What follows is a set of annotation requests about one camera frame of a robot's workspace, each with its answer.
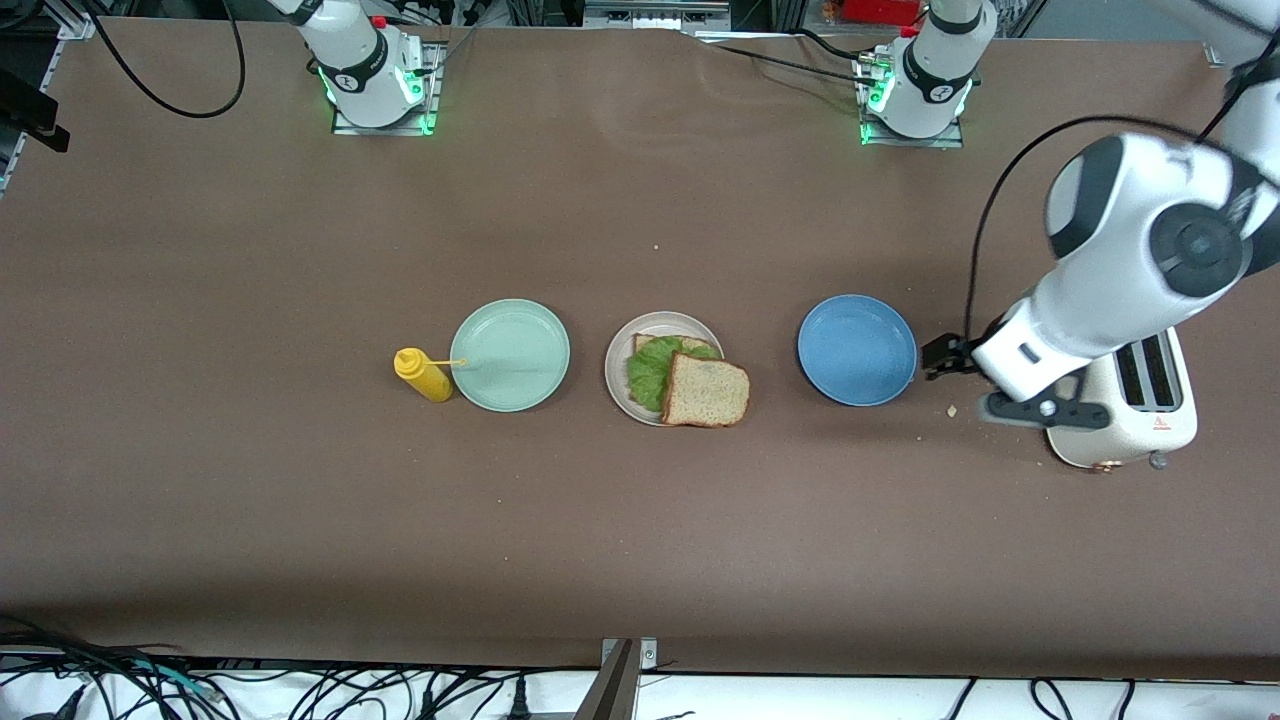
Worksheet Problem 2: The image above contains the blue plate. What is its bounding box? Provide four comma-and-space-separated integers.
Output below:
797, 293, 919, 408

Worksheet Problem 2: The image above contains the teal cable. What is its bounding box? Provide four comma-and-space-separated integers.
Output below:
128, 658, 221, 703

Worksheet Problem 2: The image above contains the metal table edge bracket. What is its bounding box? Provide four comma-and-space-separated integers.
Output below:
598, 637, 661, 720

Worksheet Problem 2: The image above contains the beige plate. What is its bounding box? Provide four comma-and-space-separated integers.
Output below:
604, 311, 727, 428

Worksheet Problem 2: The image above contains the green lettuce leaf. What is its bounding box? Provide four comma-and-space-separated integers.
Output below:
626, 336, 723, 413

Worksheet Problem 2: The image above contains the white toaster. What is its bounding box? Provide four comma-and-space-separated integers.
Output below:
1045, 326, 1199, 474

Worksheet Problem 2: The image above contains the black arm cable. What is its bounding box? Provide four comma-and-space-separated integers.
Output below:
85, 0, 247, 120
963, 40, 1280, 346

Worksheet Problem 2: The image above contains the black base cable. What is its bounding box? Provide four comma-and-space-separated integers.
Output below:
690, 30, 881, 89

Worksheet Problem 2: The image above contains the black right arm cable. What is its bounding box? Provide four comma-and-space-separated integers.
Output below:
85, 0, 247, 120

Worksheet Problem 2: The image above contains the dark crust bread slice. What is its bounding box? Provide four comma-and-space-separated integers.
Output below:
660, 351, 752, 430

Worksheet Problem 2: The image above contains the aluminium frame bar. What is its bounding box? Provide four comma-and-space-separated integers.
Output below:
583, 0, 733, 31

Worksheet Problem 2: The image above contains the light crust bread slice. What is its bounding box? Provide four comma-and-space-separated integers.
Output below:
632, 333, 717, 356

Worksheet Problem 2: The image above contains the aluminium table rail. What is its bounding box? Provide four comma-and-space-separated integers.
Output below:
0, 10, 98, 201

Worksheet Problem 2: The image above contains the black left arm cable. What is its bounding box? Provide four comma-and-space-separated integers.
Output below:
963, 40, 1280, 346

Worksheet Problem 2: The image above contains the thin black looped cable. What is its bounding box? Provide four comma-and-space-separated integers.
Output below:
1030, 678, 1079, 720

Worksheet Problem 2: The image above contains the yellow mustard bottle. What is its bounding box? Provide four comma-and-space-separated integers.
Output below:
393, 346, 468, 404

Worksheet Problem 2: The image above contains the thick black floor cable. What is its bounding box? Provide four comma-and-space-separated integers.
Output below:
0, 615, 136, 720

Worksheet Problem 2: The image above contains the mint green plate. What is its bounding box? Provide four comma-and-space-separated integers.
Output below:
449, 298, 572, 414

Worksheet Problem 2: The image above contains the red box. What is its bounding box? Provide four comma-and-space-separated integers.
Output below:
843, 0, 923, 27

